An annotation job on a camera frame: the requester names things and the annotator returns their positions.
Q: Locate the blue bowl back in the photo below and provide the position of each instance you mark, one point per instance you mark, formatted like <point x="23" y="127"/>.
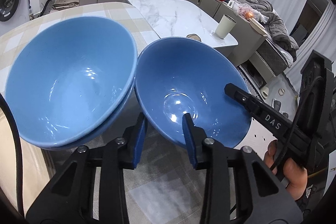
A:
<point x="101" y="128"/>

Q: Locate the blue bowl front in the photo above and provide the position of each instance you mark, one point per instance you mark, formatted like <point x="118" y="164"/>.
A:
<point x="69" y="78"/>

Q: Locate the blue bowl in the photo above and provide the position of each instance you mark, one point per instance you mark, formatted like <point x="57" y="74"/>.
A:
<point x="175" y="76"/>
<point x="101" y="128"/>
<point x="69" y="78"/>

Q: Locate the checked beige tablecloth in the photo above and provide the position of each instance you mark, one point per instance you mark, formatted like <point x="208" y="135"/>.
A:
<point x="163" y="188"/>

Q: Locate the white washing machine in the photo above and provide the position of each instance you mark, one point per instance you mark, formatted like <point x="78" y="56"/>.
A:
<point x="14" y="11"/>

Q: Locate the cream cup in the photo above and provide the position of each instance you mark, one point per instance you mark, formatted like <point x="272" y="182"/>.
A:
<point x="225" y="25"/>

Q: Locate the white marble side table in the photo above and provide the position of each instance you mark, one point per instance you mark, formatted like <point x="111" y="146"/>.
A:
<point x="181" y="18"/>

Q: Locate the person's right hand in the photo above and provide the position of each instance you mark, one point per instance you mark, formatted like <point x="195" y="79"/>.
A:
<point x="296" y="175"/>

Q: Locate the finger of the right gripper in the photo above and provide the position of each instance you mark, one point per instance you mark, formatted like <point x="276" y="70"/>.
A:
<point x="248" y="101"/>

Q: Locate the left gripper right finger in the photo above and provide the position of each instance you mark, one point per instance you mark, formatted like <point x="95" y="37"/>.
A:
<point x="239" y="187"/>

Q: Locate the grey blanket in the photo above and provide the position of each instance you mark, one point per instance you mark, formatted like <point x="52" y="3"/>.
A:
<point x="265" y="14"/>

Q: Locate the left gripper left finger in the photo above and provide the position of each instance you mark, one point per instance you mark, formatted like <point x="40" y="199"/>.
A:
<point x="89" y="186"/>

